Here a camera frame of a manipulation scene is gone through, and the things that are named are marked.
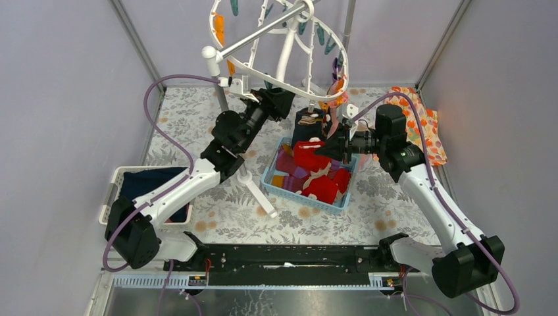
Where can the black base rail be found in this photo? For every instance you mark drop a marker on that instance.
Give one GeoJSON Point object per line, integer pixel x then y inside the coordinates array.
{"type": "Point", "coordinates": [288, 265]}

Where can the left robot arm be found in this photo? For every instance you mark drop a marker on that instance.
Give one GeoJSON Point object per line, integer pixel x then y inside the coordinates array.
{"type": "Point", "coordinates": [133, 225]}

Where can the white plastic basket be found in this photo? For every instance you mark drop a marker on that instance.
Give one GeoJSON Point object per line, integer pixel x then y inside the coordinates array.
{"type": "Point", "coordinates": [114, 189]}

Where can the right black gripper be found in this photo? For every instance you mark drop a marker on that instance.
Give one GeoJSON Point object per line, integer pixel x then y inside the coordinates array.
{"type": "Point", "coordinates": [337, 147]}

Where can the metal drying rack stand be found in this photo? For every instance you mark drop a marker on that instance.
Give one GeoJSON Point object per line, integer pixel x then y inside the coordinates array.
{"type": "Point", "coordinates": [244, 87]}

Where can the pink sock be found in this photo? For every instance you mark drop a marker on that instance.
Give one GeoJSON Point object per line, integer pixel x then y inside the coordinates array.
{"type": "Point", "coordinates": [333, 105]}

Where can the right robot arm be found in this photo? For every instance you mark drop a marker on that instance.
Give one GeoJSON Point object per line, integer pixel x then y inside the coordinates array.
{"type": "Point", "coordinates": [467, 258]}

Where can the red santa sock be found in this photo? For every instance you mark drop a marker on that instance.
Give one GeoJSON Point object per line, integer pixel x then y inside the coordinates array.
{"type": "Point", "coordinates": [342, 179]}

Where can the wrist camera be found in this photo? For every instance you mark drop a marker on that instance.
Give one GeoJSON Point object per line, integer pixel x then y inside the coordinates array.
{"type": "Point", "coordinates": [236, 87]}
{"type": "Point", "coordinates": [347, 111]}

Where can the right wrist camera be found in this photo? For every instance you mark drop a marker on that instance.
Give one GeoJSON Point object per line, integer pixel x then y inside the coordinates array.
{"type": "Point", "coordinates": [347, 111]}

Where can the navy folded cloth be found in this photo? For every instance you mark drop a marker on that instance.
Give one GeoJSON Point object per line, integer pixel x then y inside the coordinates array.
{"type": "Point", "coordinates": [139, 183]}

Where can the purple patterned sock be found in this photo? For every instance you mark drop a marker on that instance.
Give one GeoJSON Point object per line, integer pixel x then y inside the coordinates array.
{"type": "Point", "coordinates": [337, 68]}

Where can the purple patchwork sock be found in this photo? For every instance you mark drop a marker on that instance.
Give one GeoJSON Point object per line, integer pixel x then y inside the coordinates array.
{"type": "Point", "coordinates": [294, 177]}

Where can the orange floral cloth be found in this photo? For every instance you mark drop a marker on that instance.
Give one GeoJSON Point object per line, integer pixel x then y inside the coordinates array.
{"type": "Point", "coordinates": [427, 123]}

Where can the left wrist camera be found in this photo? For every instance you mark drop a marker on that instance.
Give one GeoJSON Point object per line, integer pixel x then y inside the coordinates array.
{"type": "Point", "coordinates": [236, 87]}

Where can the red beige sock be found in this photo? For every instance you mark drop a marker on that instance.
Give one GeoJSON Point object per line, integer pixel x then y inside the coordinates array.
{"type": "Point", "coordinates": [322, 188]}

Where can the white clip hanger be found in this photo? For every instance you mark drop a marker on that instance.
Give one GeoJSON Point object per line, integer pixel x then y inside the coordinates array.
{"type": "Point", "coordinates": [287, 48]}

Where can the navy christmas sock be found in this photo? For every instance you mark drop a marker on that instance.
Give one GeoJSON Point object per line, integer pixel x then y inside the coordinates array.
{"type": "Point", "coordinates": [315, 124]}

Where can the blue plastic basket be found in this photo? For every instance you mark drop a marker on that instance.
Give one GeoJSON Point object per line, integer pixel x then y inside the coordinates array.
{"type": "Point", "coordinates": [336, 208]}

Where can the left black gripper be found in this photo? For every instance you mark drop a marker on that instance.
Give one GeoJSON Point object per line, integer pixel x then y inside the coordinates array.
{"type": "Point", "coordinates": [270, 107]}

